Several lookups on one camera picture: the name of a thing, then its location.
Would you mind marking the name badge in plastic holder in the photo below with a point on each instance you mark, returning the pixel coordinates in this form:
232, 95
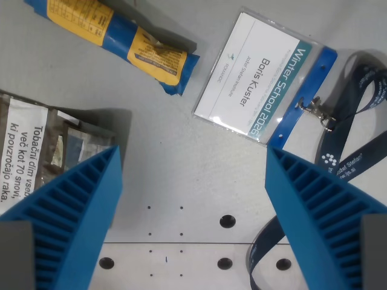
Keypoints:
260, 78

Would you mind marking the tobacco pouch with warning label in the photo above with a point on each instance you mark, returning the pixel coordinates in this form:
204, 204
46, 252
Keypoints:
33, 145

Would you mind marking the blue and yellow bag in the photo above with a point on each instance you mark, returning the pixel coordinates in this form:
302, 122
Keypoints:
121, 39

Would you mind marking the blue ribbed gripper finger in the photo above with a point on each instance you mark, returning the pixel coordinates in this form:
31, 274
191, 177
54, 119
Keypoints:
317, 211
75, 217

